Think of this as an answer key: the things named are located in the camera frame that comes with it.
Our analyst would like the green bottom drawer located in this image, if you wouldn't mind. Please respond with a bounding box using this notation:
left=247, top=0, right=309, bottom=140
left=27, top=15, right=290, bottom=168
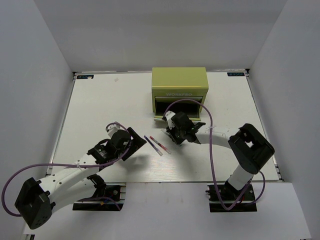
left=153, top=99, right=201, bottom=121

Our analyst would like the green drawer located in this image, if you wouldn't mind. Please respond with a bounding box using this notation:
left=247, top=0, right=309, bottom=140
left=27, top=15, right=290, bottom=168
left=153, top=99, right=201, bottom=121
left=154, top=96, right=204, bottom=102

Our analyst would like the green top drawer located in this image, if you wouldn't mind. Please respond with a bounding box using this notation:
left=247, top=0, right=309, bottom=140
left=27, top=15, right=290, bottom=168
left=154, top=96, right=204, bottom=102

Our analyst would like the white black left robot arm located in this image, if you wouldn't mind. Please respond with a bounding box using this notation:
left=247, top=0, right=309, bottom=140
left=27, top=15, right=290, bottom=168
left=14, top=125, right=146, bottom=230

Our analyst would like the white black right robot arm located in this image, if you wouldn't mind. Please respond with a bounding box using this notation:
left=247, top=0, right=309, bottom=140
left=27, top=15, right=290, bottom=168
left=164, top=111, right=275, bottom=200

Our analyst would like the red ink clear pen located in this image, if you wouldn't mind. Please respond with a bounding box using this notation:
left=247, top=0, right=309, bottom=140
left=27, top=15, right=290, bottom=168
left=149, top=136, right=172, bottom=155

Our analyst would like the purple ink clear pen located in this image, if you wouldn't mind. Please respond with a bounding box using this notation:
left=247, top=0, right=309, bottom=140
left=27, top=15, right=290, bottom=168
left=143, top=135, right=163, bottom=156

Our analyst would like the blue left corner label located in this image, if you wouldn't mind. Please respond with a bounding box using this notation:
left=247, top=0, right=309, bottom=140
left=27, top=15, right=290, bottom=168
left=76, top=74, right=94, bottom=80

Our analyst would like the blue corner label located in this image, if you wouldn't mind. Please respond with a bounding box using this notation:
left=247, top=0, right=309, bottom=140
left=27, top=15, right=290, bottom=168
left=76, top=74, right=94, bottom=80
left=227, top=72, right=245, bottom=77

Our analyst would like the blue right corner label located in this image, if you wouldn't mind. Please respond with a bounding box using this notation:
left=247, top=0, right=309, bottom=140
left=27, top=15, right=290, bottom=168
left=227, top=72, right=245, bottom=77

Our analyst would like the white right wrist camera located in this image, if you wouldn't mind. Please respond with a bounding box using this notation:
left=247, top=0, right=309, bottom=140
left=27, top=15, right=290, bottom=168
left=162, top=110, right=176, bottom=129

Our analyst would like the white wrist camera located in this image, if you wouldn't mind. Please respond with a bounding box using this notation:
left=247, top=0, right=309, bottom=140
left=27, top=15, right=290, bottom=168
left=162, top=110, right=176, bottom=129
left=105, top=121, right=123, bottom=138

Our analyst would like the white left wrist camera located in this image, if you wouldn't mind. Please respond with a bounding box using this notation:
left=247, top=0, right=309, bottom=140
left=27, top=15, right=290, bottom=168
left=105, top=121, right=123, bottom=138

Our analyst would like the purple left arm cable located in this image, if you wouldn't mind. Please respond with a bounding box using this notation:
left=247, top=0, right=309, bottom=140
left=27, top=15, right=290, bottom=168
left=1, top=121, right=133, bottom=217

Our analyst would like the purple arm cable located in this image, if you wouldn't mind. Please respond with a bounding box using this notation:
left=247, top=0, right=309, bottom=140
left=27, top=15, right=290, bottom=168
left=1, top=121, right=133, bottom=217
left=163, top=98, right=266, bottom=211

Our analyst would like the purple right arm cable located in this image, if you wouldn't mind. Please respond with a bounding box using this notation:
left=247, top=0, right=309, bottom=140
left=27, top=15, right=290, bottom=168
left=163, top=98, right=266, bottom=211

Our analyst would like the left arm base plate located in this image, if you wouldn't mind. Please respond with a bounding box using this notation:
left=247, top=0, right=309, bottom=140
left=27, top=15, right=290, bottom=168
left=72, top=183, right=126, bottom=212

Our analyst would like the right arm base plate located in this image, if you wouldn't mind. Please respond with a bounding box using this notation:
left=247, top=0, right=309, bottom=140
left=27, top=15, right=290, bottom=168
left=205, top=184, right=257, bottom=213

